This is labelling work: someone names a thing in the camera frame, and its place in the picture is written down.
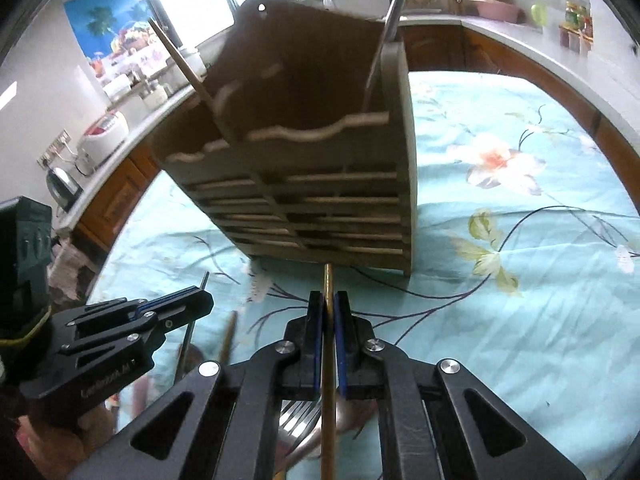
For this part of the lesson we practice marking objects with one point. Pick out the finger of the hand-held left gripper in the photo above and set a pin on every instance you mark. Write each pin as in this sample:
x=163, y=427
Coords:
x=100, y=360
x=175, y=302

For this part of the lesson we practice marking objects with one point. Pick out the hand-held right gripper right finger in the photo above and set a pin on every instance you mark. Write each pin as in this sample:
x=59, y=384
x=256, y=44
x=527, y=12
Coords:
x=342, y=345

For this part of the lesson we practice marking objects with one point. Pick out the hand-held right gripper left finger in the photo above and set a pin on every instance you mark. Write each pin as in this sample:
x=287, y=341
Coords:
x=315, y=345

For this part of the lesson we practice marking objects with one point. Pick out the wooden utensil holder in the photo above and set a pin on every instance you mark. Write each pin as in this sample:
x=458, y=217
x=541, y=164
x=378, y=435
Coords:
x=310, y=85

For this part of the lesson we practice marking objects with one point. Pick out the black chopstick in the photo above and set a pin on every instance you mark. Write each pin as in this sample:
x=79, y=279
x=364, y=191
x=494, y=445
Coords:
x=185, y=350

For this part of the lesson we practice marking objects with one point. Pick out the wooden chopstick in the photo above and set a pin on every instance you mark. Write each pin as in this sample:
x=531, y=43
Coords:
x=172, y=50
x=227, y=335

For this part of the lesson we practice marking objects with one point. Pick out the steel electric kettle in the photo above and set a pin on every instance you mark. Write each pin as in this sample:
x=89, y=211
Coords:
x=62, y=187

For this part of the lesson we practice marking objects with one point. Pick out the white and red rice cooker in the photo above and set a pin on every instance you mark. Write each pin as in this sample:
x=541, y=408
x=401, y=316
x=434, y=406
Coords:
x=102, y=137

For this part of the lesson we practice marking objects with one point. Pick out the floral turquoise tablecloth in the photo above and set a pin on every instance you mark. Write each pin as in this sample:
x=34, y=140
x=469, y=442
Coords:
x=500, y=310

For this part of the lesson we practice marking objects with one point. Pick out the white box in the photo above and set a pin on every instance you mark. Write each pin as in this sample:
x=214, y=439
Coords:
x=117, y=86

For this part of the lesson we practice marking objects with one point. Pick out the small white appliance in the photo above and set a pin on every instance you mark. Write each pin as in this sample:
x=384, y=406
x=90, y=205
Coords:
x=154, y=96

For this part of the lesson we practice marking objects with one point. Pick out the white cooking pot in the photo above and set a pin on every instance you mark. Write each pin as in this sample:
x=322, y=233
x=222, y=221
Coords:
x=195, y=62

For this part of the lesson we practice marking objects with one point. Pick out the brown wooden base cabinets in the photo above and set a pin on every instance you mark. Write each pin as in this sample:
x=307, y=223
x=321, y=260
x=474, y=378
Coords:
x=440, y=50

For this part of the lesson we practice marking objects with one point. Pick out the pink plastic basin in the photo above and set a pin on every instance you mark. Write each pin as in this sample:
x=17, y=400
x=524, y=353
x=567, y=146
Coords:
x=495, y=9

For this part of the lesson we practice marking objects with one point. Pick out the spice jar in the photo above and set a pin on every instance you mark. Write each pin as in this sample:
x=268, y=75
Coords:
x=564, y=36
x=575, y=40
x=586, y=42

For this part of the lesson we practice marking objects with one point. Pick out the green plastic cup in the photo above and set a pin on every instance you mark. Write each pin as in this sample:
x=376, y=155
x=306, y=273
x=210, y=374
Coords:
x=538, y=14

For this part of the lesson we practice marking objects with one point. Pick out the red sauce bottle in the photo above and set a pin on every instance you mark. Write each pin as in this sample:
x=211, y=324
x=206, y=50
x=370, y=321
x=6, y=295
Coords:
x=586, y=22

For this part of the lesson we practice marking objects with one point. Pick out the wall power socket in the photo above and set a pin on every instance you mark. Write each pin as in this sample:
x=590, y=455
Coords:
x=52, y=149

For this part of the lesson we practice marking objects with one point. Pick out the tropical fruit wall poster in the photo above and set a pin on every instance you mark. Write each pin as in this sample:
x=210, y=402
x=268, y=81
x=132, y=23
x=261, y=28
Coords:
x=100, y=20

